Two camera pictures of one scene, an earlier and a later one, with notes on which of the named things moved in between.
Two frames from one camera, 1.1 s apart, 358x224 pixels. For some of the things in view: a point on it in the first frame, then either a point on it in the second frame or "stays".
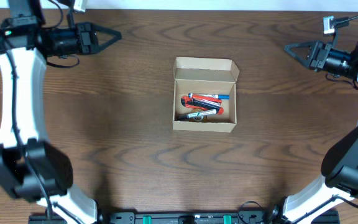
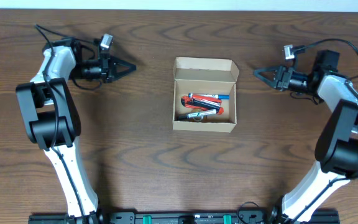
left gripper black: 89,38 to 105,61
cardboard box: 204,75 stays
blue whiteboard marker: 220,96 stays
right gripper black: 317,54 to 276,76
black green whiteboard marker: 197,114 stays
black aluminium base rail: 264,217 stays
